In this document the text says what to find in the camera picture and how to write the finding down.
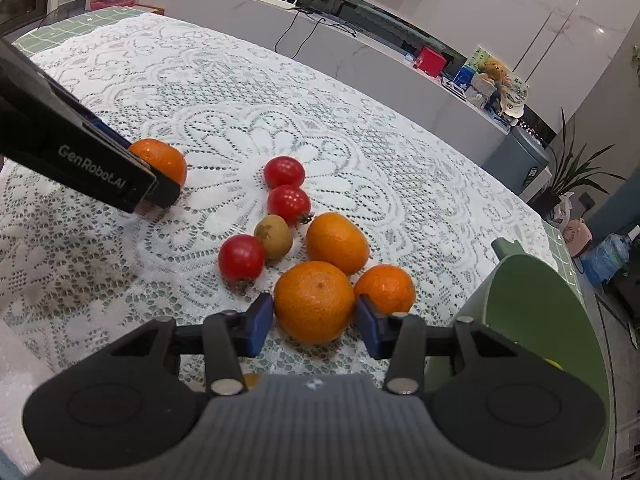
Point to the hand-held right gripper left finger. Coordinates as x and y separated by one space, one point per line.
260 324

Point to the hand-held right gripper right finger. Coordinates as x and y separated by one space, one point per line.
369 327

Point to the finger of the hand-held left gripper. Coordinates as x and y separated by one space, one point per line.
165 191

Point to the large mandarin orange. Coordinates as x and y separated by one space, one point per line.
314 301

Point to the red cherry tomato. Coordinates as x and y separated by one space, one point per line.
284 171
241 258
288 204

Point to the brown kiwi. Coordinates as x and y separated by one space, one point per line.
273 236

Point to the green colander bowl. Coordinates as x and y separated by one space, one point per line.
540 310

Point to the white lace tablecloth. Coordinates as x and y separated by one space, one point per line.
350 135

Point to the grey pedal trash can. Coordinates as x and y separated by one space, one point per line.
517 160

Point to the white plastic bag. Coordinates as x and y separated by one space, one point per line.
562 210

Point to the white marble bench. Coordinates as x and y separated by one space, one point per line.
350 60

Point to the pink fan heater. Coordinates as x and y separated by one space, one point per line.
577 236

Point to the blue water jug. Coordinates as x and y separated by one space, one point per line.
605 259

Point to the long-leaf potted plant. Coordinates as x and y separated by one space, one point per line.
570 170

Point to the white cap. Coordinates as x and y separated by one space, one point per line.
510 106

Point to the blue white box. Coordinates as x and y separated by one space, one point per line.
465 78

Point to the red box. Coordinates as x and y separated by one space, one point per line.
430 61

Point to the painted picture board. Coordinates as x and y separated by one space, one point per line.
517 87

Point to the yellow plush bear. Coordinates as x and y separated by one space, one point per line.
492 67

